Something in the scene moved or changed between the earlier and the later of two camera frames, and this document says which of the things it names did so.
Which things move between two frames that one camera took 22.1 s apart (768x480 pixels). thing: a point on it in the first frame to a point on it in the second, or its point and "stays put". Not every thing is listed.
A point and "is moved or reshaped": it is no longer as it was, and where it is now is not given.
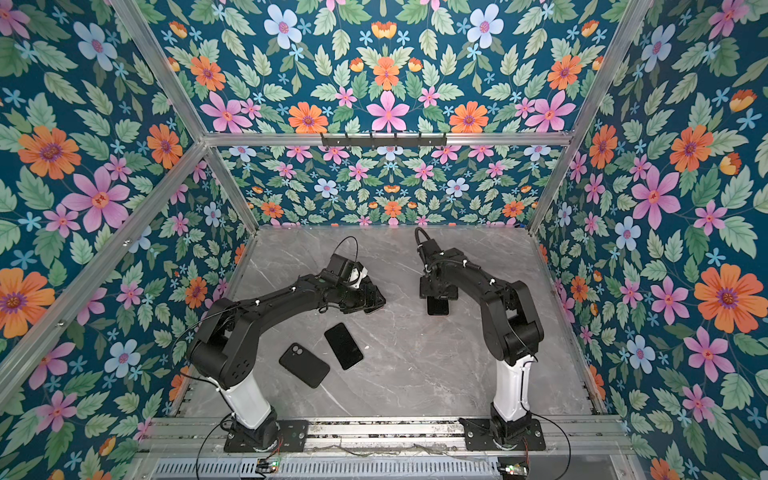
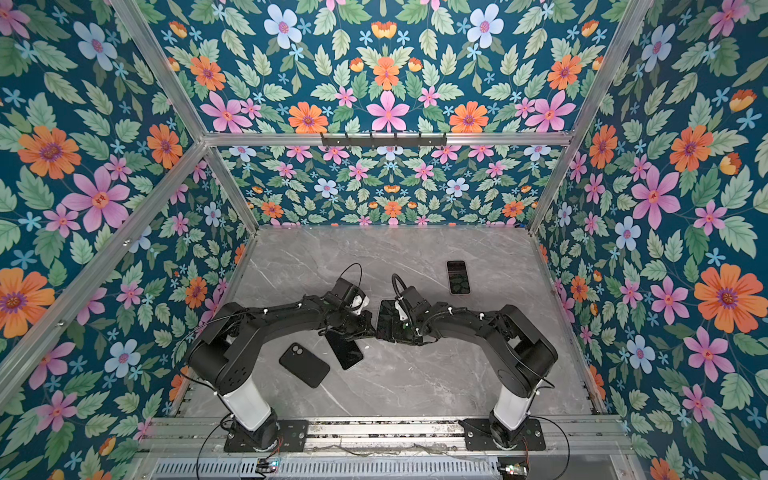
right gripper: (424, 290) to (416, 340)
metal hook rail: (384, 142) stays put
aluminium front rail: (204, 437) stays put
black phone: (344, 346) stays put
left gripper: (364, 301) to (366, 328)
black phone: (437, 307) is moved or reshaped
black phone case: (305, 365) stays put
